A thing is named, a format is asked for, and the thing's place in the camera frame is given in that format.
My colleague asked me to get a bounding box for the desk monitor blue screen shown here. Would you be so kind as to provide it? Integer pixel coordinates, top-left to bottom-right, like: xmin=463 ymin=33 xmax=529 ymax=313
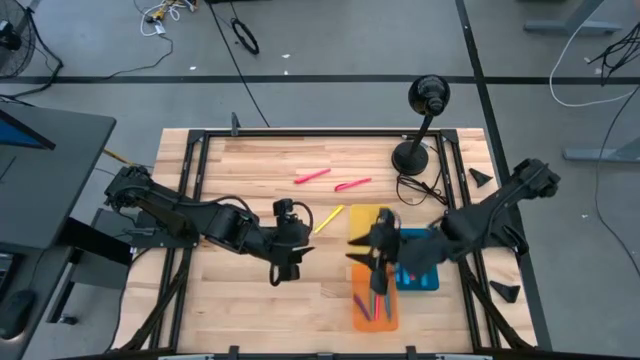
xmin=0 ymin=108 xmax=57 ymax=151

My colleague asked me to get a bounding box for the black aluminium rig frame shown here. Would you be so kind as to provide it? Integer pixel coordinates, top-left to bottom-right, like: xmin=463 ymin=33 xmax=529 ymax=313
xmin=112 ymin=127 xmax=539 ymax=360

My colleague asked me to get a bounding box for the thin black hanging cable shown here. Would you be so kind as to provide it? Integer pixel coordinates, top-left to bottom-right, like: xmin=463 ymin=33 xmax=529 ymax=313
xmin=206 ymin=0 xmax=272 ymax=129

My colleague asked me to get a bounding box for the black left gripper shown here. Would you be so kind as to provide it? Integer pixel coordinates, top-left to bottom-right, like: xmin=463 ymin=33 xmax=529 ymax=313
xmin=259 ymin=220 xmax=315 ymax=287

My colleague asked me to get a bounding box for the black triangular bracket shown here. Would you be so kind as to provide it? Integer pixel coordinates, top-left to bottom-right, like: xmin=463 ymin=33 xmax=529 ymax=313
xmin=468 ymin=167 xmax=494 ymax=189
xmin=489 ymin=280 xmax=522 ymax=305

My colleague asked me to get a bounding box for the purple marker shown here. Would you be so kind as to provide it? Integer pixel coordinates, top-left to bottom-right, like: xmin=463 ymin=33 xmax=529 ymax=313
xmin=353 ymin=293 xmax=372 ymax=323

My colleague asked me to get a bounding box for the grey desk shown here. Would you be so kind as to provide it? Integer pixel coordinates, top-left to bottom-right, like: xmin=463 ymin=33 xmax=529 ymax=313
xmin=0 ymin=102 xmax=134 ymax=360

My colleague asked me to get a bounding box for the white floor cable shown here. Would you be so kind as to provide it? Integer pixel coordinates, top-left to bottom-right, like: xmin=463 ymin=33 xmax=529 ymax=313
xmin=548 ymin=0 xmax=640 ymax=109

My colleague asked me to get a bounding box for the black floor fan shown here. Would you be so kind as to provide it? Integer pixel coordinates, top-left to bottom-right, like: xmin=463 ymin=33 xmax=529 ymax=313
xmin=0 ymin=0 xmax=37 ymax=80

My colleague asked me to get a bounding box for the grey table foot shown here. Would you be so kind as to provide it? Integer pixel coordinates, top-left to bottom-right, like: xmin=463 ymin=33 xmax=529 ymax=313
xmin=561 ymin=135 xmax=640 ymax=164
xmin=523 ymin=0 xmax=625 ymax=36

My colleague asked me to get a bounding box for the black cable coil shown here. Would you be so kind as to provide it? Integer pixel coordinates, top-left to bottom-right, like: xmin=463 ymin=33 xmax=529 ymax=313
xmin=230 ymin=17 xmax=261 ymax=56

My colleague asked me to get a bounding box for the black computer mouse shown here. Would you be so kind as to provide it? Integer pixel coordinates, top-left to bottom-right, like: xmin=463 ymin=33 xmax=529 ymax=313
xmin=0 ymin=288 xmax=37 ymax=341

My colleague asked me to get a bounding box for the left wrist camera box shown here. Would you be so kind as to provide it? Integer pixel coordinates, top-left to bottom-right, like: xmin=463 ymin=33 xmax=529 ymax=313
xmin=272 ymin=198 xmax=297 ymax=222

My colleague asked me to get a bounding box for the yellow plastic bin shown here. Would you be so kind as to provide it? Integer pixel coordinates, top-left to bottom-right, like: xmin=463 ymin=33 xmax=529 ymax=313
xmin=348 ymin=203 xmax=392 ymax=266

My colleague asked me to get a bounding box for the yellow marker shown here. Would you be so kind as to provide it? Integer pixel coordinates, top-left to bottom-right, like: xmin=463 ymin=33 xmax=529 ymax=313
xmin=313 ymin=203 xmax=346 ymax=235

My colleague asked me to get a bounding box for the white cable bundle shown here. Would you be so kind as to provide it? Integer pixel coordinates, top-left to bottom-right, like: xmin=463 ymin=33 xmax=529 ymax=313
xmin=138 ymin=0 xmax=199 ymax=38

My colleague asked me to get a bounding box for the yellow cable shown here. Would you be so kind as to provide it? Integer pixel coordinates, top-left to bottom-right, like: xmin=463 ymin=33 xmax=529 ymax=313
xmin=103 ymin=148 xmax=136 ymax=167

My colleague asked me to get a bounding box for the black cable bundle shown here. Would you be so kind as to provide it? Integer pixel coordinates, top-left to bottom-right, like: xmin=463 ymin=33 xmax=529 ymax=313
xmin=587 ymin=22 xmax=640 ymax=87

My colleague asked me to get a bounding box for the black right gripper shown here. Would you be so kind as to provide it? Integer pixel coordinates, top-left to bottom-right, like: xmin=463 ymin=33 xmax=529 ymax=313
xmin=345 ymin=207 xmax=401 ymax=296

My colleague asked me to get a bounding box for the orange plastic bin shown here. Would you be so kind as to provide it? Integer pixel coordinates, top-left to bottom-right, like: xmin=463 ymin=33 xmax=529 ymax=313
xmin=351 ymin=263 xmax=400 ymax=333

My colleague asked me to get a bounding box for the black lamp cord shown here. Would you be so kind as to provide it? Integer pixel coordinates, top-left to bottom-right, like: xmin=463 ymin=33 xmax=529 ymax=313
xmin=395 ymin=172 xmax=450 ymax=208

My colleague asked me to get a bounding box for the blue plastic bin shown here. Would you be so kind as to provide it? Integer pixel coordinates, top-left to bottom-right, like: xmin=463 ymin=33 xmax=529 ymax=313
xmin=393 ymin=227 xmax=441 ymax=293

